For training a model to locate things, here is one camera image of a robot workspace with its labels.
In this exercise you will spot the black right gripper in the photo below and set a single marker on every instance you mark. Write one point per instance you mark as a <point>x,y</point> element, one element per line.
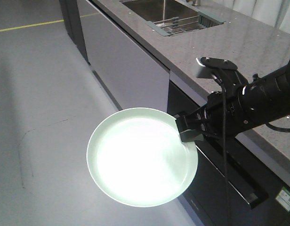
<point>219,117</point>

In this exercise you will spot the grey kitchen cabinet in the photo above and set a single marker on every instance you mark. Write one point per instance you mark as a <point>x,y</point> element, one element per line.
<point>129,74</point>

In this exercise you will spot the white pleated curtain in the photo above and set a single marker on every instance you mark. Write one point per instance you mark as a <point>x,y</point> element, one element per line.
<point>275,13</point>

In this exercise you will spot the black built-in dishwasher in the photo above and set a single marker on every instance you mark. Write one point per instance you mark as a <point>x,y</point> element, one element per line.
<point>233,187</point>

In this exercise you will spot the teal metal dish rack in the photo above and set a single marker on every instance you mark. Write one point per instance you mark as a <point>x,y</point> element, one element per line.
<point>181,24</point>

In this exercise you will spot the light green round plate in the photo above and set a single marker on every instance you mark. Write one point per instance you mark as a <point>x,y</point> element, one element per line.
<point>136,157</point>

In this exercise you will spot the stainless steel sink basin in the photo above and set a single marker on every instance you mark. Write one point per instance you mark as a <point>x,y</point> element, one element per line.
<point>157,10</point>

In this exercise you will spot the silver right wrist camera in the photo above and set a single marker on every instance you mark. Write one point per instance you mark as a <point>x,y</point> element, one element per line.
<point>202,71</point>

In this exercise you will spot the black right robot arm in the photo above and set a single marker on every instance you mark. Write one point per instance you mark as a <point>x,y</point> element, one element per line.
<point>264,100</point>

